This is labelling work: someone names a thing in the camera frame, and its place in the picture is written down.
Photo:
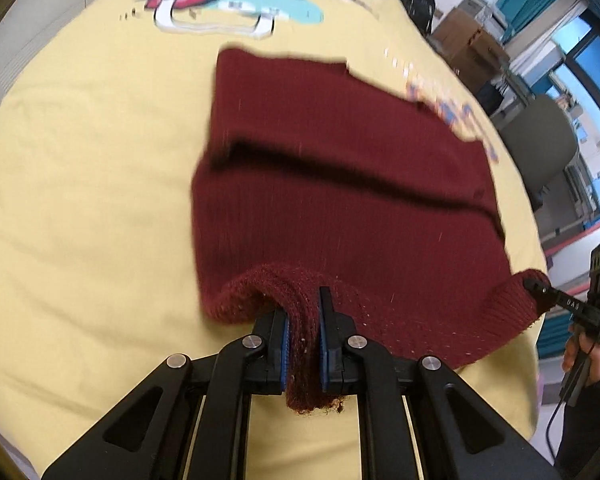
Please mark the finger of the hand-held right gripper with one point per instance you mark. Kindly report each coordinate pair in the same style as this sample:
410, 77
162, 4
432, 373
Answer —
537, 287

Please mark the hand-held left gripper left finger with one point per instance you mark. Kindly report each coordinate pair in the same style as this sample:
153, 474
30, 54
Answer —
281, 355

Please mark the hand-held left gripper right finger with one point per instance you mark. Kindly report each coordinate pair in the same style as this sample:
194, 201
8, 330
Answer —
324, 340

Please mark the dark red knit sweater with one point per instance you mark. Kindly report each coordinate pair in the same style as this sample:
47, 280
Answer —
340, 185

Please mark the person's right forearm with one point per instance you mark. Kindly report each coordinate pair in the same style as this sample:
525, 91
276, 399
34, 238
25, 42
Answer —
595, 425

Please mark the teal folded curtain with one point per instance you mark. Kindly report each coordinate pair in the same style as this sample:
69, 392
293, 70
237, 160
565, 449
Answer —
555, 335

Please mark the pink framed board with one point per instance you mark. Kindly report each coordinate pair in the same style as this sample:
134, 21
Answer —
580, 235

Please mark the white desk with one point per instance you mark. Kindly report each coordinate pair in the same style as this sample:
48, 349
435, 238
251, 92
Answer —
590, 185

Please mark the grey-green chair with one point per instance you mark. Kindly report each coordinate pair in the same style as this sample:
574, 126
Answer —
540, 145

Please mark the dark hanging bag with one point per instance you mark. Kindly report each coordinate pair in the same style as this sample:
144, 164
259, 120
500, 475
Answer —
492, 97

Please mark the window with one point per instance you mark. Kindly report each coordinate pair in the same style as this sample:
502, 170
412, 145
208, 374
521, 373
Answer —
590, 55

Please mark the wooden dresser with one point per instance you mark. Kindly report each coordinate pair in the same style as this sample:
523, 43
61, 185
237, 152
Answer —
472, 45

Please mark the yellow printed blanket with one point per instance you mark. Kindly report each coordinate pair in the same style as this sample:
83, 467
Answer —
80, 185

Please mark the grey printer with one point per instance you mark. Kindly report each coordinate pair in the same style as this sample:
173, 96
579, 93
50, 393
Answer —
482, 5

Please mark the black backpack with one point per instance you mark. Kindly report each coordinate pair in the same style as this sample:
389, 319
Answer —
417, 5

